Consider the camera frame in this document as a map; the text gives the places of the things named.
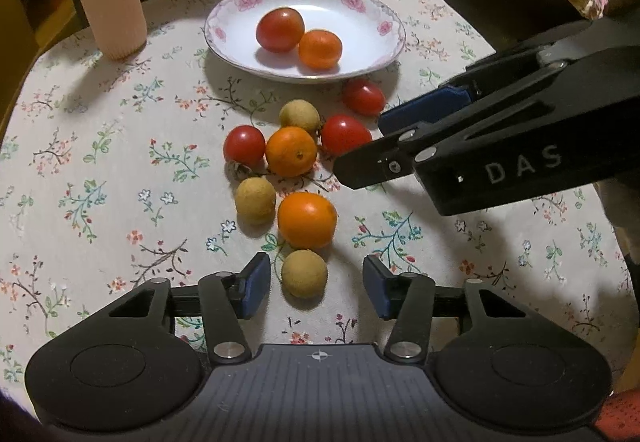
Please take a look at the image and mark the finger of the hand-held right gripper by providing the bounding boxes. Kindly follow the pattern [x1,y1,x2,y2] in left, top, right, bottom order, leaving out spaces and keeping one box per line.
[333,44,640,218]
[378,21,597,136]

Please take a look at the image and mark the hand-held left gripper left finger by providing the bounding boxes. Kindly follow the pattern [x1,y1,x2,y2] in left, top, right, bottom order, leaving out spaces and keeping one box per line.
[107,252,272,365]

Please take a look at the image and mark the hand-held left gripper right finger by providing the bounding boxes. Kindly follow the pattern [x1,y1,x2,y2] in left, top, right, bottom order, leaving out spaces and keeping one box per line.
[362,254,531,365]

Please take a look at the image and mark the red cherry tomato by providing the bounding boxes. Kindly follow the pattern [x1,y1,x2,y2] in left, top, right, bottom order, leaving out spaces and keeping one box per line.
[320,114,373,156]
[342,78,386,117]

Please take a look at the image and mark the tan longan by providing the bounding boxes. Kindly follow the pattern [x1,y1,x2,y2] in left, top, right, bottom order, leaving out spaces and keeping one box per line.
[281,249,328,298]
[235,177,277,225]
[278,99,321,135]

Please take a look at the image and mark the orange with stem dot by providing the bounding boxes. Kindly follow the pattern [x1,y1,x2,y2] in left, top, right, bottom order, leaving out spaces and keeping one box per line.
[265,126,319,178]

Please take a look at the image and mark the large orange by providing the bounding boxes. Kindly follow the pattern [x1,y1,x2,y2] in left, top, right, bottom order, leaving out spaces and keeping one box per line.
[277,192,337,249]

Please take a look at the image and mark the white plate with pink flowers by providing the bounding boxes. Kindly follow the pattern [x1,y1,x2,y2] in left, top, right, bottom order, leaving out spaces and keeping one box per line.
[203,0,407,84]

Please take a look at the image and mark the small orange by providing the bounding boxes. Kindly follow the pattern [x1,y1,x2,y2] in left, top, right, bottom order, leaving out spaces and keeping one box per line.
[298,29,344,71]

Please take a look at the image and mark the red tomato with stem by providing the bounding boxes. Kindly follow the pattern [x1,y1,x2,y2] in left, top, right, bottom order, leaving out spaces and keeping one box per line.
[223,124,267,178]

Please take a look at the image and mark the large red tomato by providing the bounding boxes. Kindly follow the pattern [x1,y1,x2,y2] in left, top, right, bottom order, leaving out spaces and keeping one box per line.
[255,7,306,54]

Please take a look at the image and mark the red dotted fabric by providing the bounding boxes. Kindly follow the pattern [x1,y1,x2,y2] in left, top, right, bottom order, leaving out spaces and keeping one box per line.
[594,388,640,434]

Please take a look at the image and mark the wooden furniture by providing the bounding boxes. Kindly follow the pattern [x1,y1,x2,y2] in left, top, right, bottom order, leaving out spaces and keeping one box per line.
[0,0,76,90]

